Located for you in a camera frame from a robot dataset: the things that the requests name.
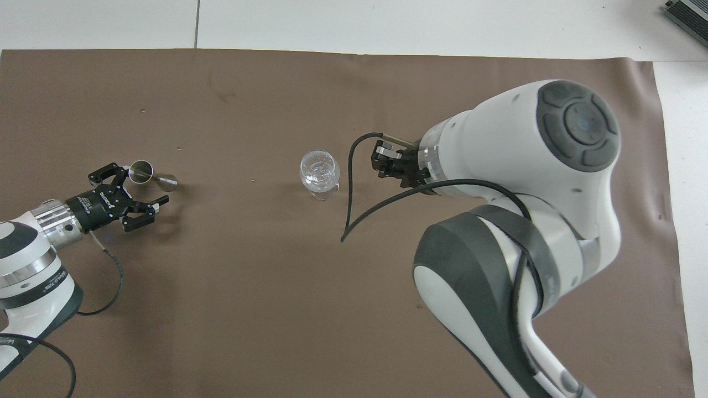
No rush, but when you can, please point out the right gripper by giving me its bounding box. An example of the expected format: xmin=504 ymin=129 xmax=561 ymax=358
xmin=371 ymin=140 xmax=433 ymax=190

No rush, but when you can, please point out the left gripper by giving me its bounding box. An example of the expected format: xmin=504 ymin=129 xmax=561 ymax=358
xmin=65 ymin=162 xmax=170 ymax=233

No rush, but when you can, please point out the clear wine glass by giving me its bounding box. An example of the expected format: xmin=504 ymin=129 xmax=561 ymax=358
xmin=299 ymin=149 xmax=341 ymax=201

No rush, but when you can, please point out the steel double jigger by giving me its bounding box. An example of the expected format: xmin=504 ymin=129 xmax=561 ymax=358
xmin=128 ymin=160 xmax=179 ymax=192

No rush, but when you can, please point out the grey ribbed metal device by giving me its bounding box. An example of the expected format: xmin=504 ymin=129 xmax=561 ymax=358
xmin=663 ymin=0 xmax=708 ymax=33

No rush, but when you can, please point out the black cable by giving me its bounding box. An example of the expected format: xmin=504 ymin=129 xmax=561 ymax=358
xmin=0 ymin=231 xmax=125 ymax=398
xmin=340 ymin=132 xmax=546 ymax=365

